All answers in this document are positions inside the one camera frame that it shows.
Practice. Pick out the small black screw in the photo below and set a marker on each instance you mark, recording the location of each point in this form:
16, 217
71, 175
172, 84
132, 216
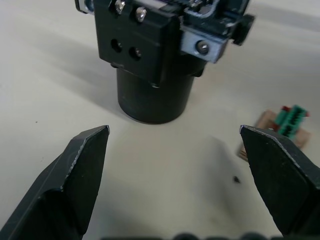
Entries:
236, 179

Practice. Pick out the small wooden block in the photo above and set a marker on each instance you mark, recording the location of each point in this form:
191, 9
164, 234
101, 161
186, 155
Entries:
265, 120

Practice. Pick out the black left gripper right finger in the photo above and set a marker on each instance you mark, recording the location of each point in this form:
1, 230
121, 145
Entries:
280, 180

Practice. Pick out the green terminal connector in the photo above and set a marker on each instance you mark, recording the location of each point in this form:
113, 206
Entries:
290, 120

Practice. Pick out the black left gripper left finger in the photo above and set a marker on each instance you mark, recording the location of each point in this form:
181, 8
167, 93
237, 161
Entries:
75, 180

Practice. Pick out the black cylindrical gripper body workpiece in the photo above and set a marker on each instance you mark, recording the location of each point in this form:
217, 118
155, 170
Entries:
150, 75

